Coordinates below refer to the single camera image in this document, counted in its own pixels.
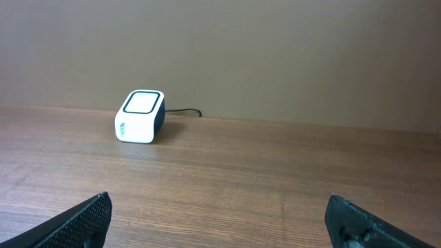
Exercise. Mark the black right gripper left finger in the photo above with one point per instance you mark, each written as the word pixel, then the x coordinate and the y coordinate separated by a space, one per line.
pixel 82 226

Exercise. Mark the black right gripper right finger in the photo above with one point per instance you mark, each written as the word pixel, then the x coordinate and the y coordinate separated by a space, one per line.
pixel 349 225

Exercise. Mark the white barcode scanner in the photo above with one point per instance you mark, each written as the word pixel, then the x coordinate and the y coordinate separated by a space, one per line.
pixel 140 117

